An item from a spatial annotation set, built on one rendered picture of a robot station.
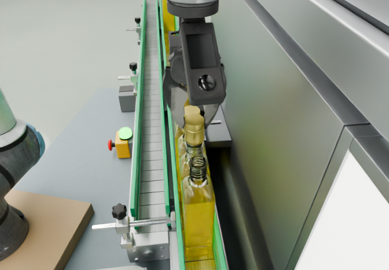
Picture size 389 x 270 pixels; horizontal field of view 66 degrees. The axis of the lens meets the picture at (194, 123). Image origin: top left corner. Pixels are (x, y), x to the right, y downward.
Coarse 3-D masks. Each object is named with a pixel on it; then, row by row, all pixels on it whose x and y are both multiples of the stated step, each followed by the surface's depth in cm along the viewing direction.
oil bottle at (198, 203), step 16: (208, 176) 54; (192, 192) 51; (208, 192) 51; (192, 208) 52; (208, 208) 53; (192, 224) 55; (208, 224) 56; (192, 240) 59; (208, 240) 59; (192, 256) 63
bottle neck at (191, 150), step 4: (188, 144) 53; (200, 144) 53; (188, 148) 53; (192, 148) 53; (196, 148) 53; (200, 148) 53; (188, 152) 54; (192, 152) 53; (196, 152) 54; (200, 152) 54; (188, 156) 55; (192, 156) 54
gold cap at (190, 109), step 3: (189, 105) 58; (186, 108) 57; (189, 108) 57; (192, 108) 57; (195, 108) 57; (198, 108) 57; (186, 111) 56; (189, 111) 56; (192, 111) 56; (195, 111) 56; (198, 111) 56; (186, 114) 56; (189, 114) 56; (183, 129) 59
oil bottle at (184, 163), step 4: (184, 156) 57; (204, 156) 57; (180, 160) 58; (184, 160) 56; (188, 160) 56; (180, 164) 58; (184, 164) 56; (188, 164) 55; (180, 168) 57; (184, 168) 55; (188, 168) 55; (208, 168) 56; (180, 172) 58; (184, 172) 55; (188, 172) 55; (208, 172) 56; (180, 176) 60; (184, 176) 56; (180, 180) 62
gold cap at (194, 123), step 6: (192, 114) 52; (198, 114) 52; (186, 120) 50; (192, 120) 50; (198, 120) 50; (186, 126) 50; (192, 126) 49; (198, 126) 50; (186, 132) 51; (192, 132) 50; (198, 132) 50; (186, 138) 52; (192, 138) 51; (198, 138) 51; (192, 144) 52; (198, 144) 52
